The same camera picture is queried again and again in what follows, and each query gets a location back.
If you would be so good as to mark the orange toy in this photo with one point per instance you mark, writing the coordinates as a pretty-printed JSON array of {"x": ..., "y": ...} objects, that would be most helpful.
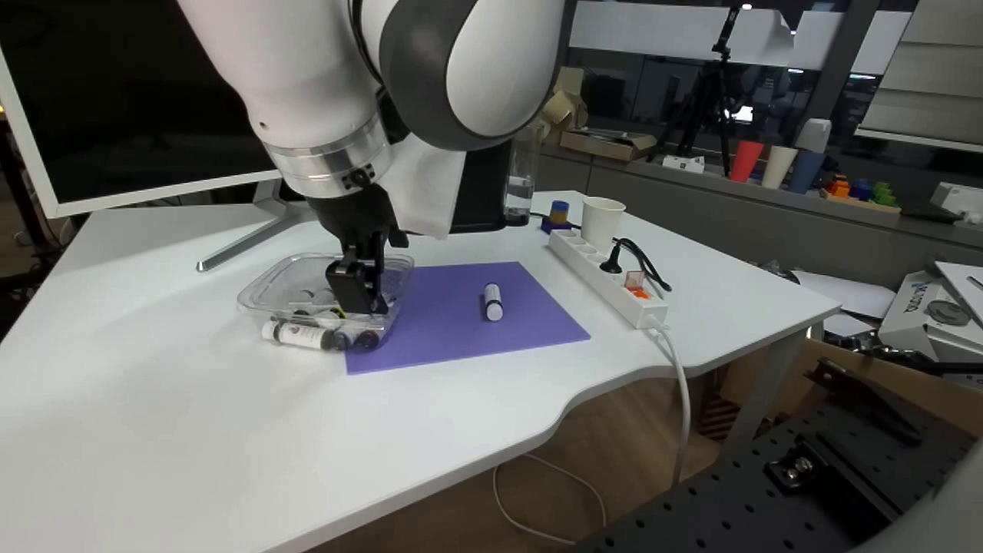
[{"x": 839, "y": 185}]

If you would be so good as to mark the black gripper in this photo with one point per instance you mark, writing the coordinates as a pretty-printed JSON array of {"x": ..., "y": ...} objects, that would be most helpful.
[{"x": 357, "y": 218}]

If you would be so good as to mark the green toy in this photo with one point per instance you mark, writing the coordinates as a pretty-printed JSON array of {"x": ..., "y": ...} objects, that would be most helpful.
[{"x": 887, "y": 192}]

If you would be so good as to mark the small white tube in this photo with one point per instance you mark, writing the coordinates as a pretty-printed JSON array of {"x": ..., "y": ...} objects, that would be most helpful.
[{"x": 492, "y": 303}]

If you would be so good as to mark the grey table leg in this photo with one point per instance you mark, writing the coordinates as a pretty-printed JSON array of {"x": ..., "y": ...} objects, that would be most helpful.
[{"x": 762, "y": 394}]

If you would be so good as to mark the black perforated breadboard table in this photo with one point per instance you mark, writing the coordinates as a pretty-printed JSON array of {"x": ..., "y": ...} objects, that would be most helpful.
[{"x": 801, "y": 479}]

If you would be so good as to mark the blue cup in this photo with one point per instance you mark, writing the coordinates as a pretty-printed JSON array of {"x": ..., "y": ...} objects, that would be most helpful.
[{"x": 807, "y": 163}]

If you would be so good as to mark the white framed monitor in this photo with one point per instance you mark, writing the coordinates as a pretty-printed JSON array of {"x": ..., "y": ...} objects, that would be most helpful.
[{"x": 124, "y": 103}]

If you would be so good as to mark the purple mat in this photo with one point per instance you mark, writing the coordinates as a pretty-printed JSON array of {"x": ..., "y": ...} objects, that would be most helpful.
[{"x": 461, "y": 318}]

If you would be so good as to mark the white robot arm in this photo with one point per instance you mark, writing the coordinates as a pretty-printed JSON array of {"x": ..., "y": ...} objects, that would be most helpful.
[{"x": 328, "y": 80}]

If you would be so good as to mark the small blue object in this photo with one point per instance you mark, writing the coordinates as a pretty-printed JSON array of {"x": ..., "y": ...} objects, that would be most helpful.
[{"x": 556, "y": 213}]

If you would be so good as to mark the cream cup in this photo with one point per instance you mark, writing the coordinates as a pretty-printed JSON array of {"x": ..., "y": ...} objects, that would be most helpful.
[{"x": 777, "y": 167}]

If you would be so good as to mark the white tube black cap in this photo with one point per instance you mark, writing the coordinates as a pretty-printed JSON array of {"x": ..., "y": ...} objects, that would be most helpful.
[
  {"x": 363, "y": 339},
  {"x": 296, "y": 336}
]

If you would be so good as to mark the white power strip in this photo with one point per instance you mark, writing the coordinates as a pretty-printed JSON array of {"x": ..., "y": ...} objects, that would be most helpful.
[{"x": 602, "y": 276}]

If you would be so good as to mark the cardboard box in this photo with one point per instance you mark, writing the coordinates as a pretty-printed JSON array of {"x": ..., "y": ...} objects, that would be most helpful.
[{"x": 560, "y": 110}]

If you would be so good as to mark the black tripod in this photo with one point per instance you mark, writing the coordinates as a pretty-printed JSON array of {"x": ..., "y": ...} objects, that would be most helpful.
[{"x": 716, "y": 80}]

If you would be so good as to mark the white paper cup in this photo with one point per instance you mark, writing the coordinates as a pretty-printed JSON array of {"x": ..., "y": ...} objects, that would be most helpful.
[{"x": 602, "y": 218}]

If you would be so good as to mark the printed paper sheets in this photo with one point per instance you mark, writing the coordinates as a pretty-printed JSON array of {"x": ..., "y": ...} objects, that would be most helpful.
[{"x": 939, "y": 308}]

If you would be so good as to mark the red cup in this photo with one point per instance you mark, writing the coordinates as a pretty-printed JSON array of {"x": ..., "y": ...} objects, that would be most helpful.
[{"x": 743, "y": 161}]

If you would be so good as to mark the clear plastic container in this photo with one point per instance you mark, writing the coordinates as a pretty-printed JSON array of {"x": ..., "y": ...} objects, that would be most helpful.
[{"x": 287, "y": 293}]

